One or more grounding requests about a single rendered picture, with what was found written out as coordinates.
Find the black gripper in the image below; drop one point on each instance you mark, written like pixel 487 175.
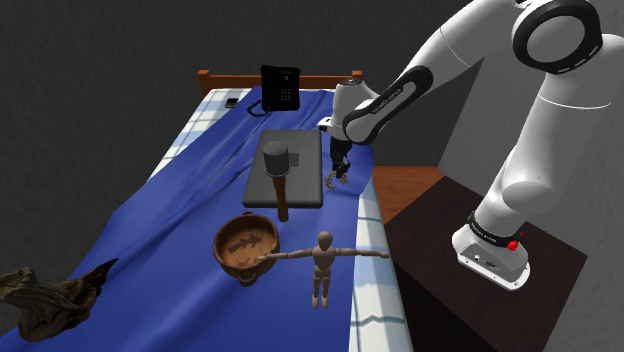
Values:
pixel 340 151

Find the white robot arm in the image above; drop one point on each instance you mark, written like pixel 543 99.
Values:
pixel 531 146

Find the dark grey flat tray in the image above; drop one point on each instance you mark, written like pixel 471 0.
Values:
pixel 304 166

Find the black desk telephone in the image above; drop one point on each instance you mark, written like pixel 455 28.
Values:
pixel 280 90

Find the wooden artist mannequin figure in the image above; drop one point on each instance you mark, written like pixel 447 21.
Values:
pixel 322 258

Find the small black box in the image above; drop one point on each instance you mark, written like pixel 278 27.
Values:
pixel 231 102

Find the dark robot stand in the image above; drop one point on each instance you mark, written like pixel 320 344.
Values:
pixel 438 273

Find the bed with blue blanket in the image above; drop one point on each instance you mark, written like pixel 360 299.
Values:
pixel 185 234

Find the brown driftwood piece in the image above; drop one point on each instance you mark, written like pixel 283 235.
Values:
pixel 44 302

